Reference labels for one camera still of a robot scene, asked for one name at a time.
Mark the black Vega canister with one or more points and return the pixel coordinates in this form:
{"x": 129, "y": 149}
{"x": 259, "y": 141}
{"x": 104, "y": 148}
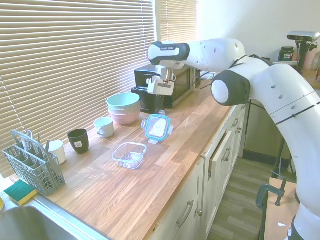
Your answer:
{"x": 287, "y": 53}

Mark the green and yellow sponge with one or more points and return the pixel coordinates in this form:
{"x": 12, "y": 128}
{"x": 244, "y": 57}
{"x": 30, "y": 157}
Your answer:
{"x": 20, "y": 192}

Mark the stainless steel dishwasher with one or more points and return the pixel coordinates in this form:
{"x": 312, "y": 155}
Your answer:
{"x": 260, "y": 135}

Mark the small white cup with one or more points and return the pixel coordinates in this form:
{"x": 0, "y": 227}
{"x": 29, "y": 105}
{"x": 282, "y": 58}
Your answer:
{"x": 58, "y": 152}

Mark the dark green clamp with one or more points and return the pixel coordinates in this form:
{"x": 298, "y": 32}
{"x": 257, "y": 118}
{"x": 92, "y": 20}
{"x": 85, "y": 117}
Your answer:
{"x": 268, "y": 188}

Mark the white kitchen cabinet unit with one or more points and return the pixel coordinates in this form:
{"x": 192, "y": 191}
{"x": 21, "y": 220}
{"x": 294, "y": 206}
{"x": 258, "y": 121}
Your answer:
{"x": 220, "y": 180}

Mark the mint green bowl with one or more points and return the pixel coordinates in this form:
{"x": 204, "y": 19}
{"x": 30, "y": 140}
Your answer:
{"x": 122, "y": 100}

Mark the pink container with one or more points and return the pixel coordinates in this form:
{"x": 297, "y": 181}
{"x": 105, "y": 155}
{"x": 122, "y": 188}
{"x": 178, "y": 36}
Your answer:
{"x": 311, "y": 60}

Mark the stainless steel sink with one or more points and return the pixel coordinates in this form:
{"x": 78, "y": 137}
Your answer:
{"x": 30, "y": 225}

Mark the wide beige window blinds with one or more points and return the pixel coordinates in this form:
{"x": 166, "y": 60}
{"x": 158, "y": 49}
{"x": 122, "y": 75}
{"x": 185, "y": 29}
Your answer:
{"x": 62, "y": 62}

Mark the clear glass food container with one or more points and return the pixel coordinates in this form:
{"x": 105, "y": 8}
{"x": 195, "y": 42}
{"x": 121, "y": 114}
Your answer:
{"x": 128, "y": 157}

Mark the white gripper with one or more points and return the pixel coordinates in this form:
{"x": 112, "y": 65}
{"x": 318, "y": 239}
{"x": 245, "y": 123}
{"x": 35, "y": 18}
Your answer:
{"x": 162, "y": 88}

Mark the pink bowl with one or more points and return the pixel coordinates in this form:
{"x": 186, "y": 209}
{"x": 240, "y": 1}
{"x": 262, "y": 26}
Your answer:
{"x": 125, "y": 120}

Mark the clear lid with blue rim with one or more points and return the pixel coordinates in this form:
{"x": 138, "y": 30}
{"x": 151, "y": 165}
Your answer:
{"x": 157, "y": 128}

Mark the yellow plate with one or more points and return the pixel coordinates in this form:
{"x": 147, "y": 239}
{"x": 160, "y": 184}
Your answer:
{"x": 1, "y": 205}

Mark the black toaster oven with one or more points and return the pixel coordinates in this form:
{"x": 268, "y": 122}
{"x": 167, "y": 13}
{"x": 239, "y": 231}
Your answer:
{"x": 181, "y": 85}

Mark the cream bowl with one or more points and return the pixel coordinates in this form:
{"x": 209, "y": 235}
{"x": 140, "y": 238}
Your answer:
{"x": 122, "y": 112}

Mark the narrow beige window blinds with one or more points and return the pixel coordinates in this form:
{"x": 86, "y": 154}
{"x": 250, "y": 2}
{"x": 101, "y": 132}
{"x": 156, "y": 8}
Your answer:
{"x": 177, "y": 20}

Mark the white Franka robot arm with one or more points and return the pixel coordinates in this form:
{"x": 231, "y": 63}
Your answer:
{"x": 275, "y": 82}

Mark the metal cutlery piece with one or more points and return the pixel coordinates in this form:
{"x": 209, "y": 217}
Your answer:
{"x": 47, "y": 146}

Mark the metal cabinet knob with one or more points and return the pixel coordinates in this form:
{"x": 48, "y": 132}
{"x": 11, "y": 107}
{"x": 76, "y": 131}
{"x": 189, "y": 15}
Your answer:
{"x": 199, "y": 212}
{"x": 239, "y": 130}

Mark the white plastic bag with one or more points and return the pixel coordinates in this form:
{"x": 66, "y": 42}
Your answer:
{"x": 208, "y": 75}

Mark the black cup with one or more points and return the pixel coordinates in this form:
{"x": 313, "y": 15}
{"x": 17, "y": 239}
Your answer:
{"x": 78, "y": 142}

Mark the grey camera on stand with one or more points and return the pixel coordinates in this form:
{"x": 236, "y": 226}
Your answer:
{"x": 302, "y": 35}

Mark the grey plastic cutlery basket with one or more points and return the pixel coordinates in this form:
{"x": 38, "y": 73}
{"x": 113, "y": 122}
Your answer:
{"x": 37, "y": 175}

